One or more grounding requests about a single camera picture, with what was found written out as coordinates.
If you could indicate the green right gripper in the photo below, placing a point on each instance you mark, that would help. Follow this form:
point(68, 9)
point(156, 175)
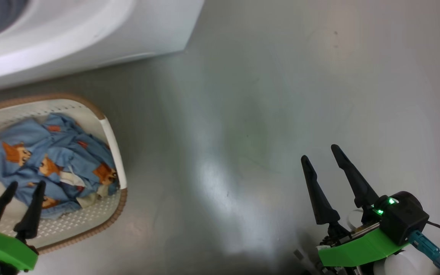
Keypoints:
point(357, 252)

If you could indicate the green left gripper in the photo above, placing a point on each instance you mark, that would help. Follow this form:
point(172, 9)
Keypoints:
point(2, 248)

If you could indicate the blue bear print garment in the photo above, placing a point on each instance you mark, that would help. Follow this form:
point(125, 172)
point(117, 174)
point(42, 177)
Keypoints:
point(25, 130)

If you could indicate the white front-load washing machine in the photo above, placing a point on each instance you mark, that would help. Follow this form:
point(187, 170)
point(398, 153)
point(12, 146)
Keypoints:
point(90, 34)

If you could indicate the white perforated basket brown rim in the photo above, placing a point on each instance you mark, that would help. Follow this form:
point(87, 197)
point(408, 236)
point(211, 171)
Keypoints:
point(86, 217)

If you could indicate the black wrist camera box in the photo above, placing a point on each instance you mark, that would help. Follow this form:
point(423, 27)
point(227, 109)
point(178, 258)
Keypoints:
point(403, 221)

